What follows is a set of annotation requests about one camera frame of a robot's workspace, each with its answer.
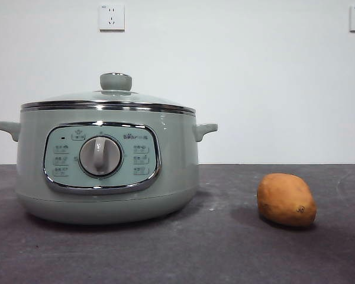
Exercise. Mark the glass lid with green knob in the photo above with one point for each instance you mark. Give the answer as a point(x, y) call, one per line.
point(115, 81)

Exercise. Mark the brown potato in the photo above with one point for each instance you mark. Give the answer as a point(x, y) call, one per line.
point(285, 201)

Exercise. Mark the green electric cooking pot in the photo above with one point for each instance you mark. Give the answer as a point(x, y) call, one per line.
point(177, 165)

